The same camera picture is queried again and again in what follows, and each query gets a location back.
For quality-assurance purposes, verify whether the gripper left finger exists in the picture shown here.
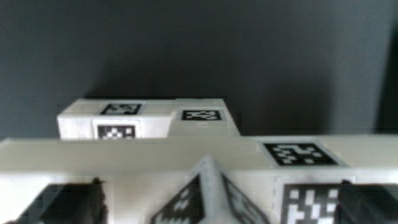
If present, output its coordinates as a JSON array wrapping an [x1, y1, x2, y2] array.
[[16, 178, 109, 224]]

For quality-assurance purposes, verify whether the white chair leg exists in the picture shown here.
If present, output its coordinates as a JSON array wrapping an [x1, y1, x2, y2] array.
[[57, 99, 174, 140]]

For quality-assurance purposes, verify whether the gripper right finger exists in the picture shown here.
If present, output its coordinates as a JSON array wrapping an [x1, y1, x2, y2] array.
[[334, 180, 398, 224]]

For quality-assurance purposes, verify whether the white tagged cube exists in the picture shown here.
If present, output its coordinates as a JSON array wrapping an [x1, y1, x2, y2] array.
[[148, 155, 272, 224]]

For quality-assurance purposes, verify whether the white chair back frame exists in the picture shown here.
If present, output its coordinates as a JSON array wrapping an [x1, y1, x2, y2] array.
[[0, 136, 398, 224]]

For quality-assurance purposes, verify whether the white chair seat part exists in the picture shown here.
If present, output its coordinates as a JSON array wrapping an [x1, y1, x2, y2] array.
[[169, 99, 240, 136]]

